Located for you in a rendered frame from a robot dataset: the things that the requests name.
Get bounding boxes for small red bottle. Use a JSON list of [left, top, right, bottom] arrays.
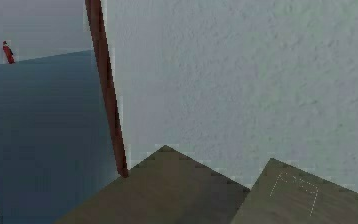
[[1, 40, 16, 65]]

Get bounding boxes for brown wooden door frame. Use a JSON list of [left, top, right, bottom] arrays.
[[84, 0, 130, 179]]

